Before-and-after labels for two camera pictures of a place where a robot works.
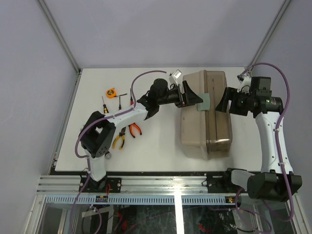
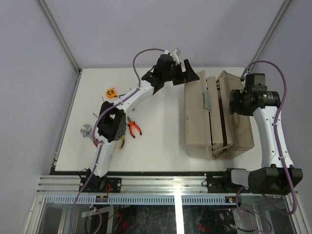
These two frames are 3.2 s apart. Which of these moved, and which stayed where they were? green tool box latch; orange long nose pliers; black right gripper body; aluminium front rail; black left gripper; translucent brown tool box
Moved: green tool box latch; black left gripper; translucent brown tool box
Stayed: orange long nose pliers; aluminium front rail; black right gripper body
